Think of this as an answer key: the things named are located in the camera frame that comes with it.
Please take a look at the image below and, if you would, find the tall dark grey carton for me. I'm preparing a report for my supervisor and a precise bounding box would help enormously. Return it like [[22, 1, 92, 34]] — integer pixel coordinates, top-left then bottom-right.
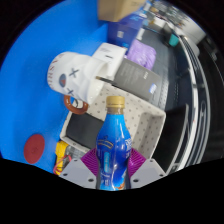
[[111, 57, 164, 103]]

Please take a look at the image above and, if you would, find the black flat pad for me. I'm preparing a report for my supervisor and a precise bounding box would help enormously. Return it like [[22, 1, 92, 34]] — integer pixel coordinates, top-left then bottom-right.
[[64, 112, 105, 150]]

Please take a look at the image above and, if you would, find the yellow multimeter with red leads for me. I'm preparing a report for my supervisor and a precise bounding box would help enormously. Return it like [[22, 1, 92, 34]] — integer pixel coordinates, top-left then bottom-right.
[[53, 139, 82, 176]]

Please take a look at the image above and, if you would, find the teal bin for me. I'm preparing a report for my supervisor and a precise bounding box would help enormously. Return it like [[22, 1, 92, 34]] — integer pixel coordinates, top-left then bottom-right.
[[167, 33, 180, 47]]

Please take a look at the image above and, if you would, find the dark blue box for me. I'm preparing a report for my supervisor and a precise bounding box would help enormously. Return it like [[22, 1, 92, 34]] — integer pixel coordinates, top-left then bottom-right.
[[107, 13, 148, 50]]

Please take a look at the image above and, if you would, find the white dotted storage tray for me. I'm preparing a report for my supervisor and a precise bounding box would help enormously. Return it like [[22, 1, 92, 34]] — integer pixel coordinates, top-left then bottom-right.
[[59, 83, 167, 168]]

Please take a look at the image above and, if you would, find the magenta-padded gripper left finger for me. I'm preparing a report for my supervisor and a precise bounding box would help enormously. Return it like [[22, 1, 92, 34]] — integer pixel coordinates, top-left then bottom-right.
[[59, 147, 101, 190]]

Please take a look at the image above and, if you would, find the white skull-face mug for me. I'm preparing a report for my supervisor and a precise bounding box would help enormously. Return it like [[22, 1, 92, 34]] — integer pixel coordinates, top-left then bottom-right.
[[46, 51, 116, 116]]

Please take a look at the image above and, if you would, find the flat round red coaster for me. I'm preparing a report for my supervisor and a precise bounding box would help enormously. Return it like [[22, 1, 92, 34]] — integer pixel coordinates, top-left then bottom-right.
[[23, 133, 46, 165]]

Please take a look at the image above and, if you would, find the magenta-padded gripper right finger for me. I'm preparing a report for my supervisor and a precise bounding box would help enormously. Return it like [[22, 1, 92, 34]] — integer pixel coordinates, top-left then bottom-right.
[[126, 147, 168, 190]]

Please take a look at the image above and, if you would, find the small white box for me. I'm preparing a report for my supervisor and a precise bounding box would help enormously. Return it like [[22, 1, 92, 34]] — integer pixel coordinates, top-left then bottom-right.
[[91, 42, 128, 78]]

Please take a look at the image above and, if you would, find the blue drink bottle gold cap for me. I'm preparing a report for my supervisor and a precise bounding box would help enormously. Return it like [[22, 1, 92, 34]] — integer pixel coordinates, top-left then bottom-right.
[[95, 95, 133, 192]]

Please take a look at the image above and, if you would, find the brown cardboard box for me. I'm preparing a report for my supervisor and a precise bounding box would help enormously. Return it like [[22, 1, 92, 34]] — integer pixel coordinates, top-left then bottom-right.
[[97, 0, 148, 23]]

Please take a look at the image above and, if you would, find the black shelf unit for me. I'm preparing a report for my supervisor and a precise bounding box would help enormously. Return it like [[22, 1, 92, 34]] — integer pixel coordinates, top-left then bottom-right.
[[156, 19, 218, 175]]

